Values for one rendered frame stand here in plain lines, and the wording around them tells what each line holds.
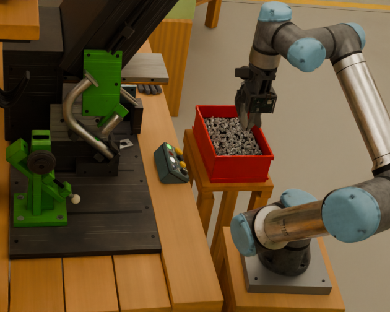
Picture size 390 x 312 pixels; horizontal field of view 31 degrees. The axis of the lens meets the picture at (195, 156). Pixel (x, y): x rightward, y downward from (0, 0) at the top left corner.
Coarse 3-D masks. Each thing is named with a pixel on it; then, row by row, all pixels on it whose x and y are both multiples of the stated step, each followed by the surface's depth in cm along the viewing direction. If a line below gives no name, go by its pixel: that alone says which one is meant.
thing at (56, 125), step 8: (56, 104) 214; (80, 104) 216; (56, 112) 214; (72, 112) 215; (80, 112) 216; (56, 120) 215; (80, 120) 216; (88, 120) 217; (96, 120) 218; (56, 128) 216; (64, 128) 217; (88, 128) 219; (96, 128) 219; (56, 136) 217; (64, 136) 218; (96, 136) 220; (104, 136) 221
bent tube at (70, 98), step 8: (88, 72) 208; (80, 80) 208; (88, 80) 207; (96, 80) 210; (72, 88) 208; (80, 88) 207; (72, 96) 208; (64, 104) 209; (72, 104) 209; (64, 112) 209; (64, 120) 211; (72, 120) 211; (72, 128) 212; (80, 128) 213; (80, 136) 214; (88, 136) 214; (96, 144) 215; (104, 144) 217; (104, 152) 217; (112, 152) 218
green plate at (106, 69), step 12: (84, 60) 208; (96, 60) 209; (108, 60) 209; (120, 60) 210; (96, 72) 210; (108, 72) 211; (120, 72) 212; (108, 84) 212; (120, 84) 213; (84, 96) 212; (96, 96) 213; (108, 96) 214; (84, 108) 214; (96, 108) 214; (108, 108) 215
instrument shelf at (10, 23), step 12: (0, 0) 166; (12, 0) 167; (24, 0) 168; (36, 0) 169; (0, 12) 161; (12, 12) 162; (24, 12) 163; (36, 12) 164; (0, 24) 157; (12, 24) 158; (24, 24) 159; (36, 24) 159; (0, 36) 159; (12, 36) 159; (24, 36) 160; (36, 36) 161
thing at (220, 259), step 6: (222, 252) 217; (222, 258) 216; (216, 264) 225; (222, 264) 217; (216, 270) 225; (222, 270) 219; (222, 276) 220; (222, 282) 222; (222, 288) 224; (228, 288) 212; (222, 294) 226; (228, 294) 211; (228, 300) 211; (222, 306) 229; (228, 306) 210
